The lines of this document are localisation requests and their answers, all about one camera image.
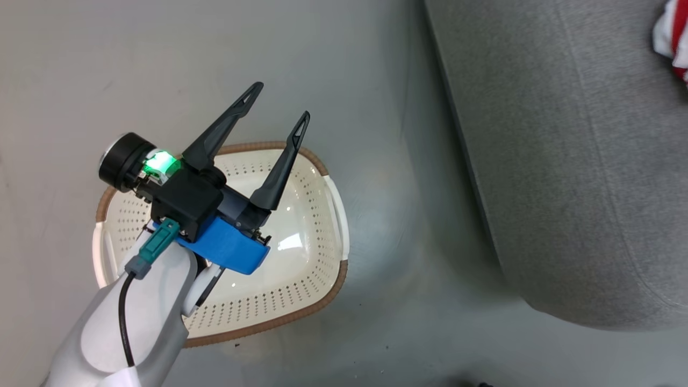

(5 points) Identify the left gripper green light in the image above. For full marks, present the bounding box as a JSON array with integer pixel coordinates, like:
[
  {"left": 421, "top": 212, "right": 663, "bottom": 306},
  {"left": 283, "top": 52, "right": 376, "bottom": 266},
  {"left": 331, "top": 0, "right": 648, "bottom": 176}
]
[{"left": 98, "top": 81, "right": 311, "bottom": 233}]

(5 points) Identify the red and white garment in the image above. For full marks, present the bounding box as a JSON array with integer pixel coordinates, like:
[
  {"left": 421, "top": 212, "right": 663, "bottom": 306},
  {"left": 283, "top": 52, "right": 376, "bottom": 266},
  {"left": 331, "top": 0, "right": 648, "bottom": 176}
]
[{"left": 652, "top": 0, "right": 688, "bottom": 87}]

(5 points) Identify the cream perforated laundry basket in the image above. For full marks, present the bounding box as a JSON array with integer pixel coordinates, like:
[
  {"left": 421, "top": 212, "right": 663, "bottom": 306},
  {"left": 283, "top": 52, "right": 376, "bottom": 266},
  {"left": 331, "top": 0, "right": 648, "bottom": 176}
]
[{"left": 92, "top": 141, "right": 351, "bottom": 348}]

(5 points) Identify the grey fabric sofa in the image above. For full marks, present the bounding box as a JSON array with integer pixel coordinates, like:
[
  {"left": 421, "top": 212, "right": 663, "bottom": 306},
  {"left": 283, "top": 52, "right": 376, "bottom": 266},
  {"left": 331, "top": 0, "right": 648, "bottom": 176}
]
[{"left": 422, "top": 0, "right": 688, "bottom": 329}]

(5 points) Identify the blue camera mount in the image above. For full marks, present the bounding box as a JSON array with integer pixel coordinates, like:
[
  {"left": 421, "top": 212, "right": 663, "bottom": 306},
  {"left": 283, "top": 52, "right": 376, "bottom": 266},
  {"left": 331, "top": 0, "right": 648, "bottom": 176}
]
[{"left": 152, "top": 215, "right": 271, "bottom": 276}]

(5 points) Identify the black cable with teal connector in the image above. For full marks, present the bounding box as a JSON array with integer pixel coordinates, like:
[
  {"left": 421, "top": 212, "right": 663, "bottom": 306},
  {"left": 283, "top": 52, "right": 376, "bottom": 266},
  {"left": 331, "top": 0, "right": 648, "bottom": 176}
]
[{"left": 118, "top": 218, "right": 181, "bottom": 369}]

